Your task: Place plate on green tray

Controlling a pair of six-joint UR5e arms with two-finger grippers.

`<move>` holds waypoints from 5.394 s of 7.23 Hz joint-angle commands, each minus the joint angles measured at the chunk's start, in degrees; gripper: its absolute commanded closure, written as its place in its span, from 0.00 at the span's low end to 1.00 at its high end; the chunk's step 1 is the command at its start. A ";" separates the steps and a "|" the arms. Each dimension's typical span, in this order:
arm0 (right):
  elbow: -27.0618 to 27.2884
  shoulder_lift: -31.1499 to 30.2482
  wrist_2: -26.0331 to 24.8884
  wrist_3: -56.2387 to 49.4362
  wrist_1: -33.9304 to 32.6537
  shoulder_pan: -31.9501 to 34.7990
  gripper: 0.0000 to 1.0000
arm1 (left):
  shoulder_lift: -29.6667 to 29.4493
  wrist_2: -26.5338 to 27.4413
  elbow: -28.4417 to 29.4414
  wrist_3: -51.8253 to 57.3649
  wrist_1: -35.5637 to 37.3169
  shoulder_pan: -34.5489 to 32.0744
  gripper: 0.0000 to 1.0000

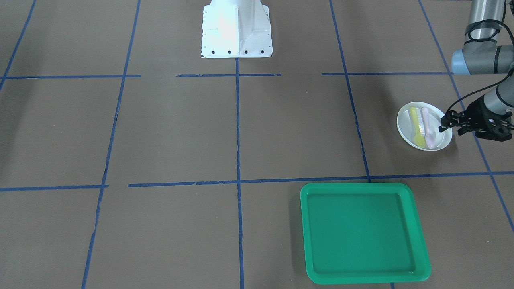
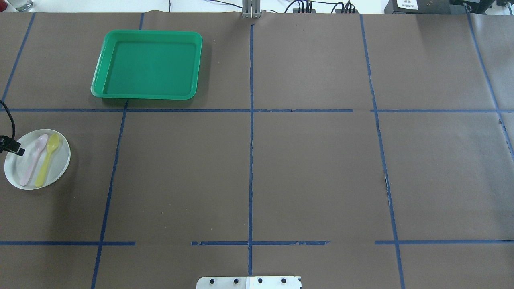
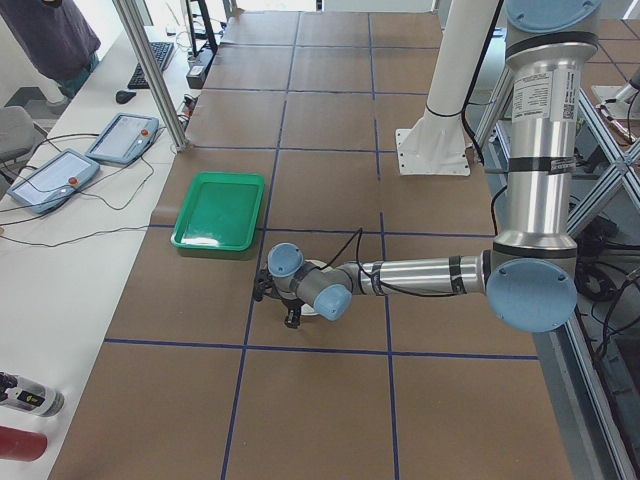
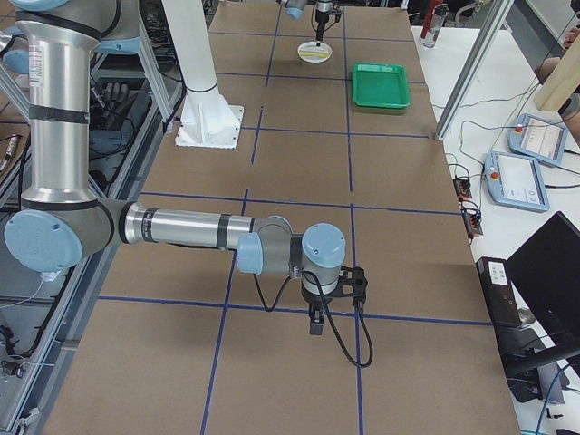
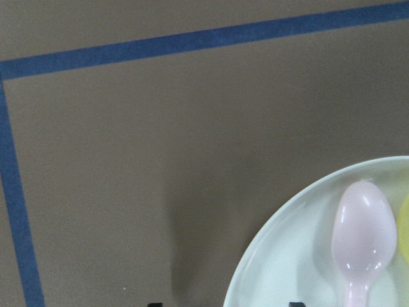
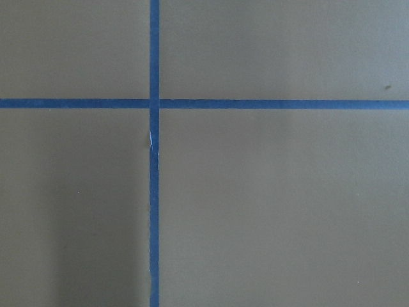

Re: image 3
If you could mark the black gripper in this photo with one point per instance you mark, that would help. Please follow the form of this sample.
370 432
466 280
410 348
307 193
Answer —
292 317

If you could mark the white round plate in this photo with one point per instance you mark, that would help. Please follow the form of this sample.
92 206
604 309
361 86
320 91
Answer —
310 311

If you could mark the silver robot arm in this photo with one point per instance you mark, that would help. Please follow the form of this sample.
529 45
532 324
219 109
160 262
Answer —
527 274

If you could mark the green plastic tray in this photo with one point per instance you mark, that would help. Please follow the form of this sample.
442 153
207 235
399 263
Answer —
220 212

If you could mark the far blue teach pendant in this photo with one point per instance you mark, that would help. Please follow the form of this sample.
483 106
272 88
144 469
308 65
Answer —
124 139

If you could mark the blue teach pendant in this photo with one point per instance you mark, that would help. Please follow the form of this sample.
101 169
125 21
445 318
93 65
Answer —
49 186
124 139

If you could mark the black power strip box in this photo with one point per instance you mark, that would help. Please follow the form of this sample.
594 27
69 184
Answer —
199 67

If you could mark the near blue teach pendant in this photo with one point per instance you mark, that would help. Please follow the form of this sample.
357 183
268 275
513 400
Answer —
49 186

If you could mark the black computer mouse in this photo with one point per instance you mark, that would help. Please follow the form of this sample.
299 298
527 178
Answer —
123 96

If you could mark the red bottle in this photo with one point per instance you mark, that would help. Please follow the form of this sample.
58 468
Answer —
21 445

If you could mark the grey office chair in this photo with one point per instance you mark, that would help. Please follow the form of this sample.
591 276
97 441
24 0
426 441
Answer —
18 133

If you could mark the person in dark shirt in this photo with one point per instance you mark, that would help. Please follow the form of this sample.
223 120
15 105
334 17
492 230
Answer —
56 38

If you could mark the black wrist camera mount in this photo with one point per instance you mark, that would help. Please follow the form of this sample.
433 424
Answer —
263 286

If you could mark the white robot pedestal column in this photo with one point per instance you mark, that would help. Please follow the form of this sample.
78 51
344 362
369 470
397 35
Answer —
435 145

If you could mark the aluminium frame post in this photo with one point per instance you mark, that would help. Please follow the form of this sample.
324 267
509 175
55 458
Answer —
135 30

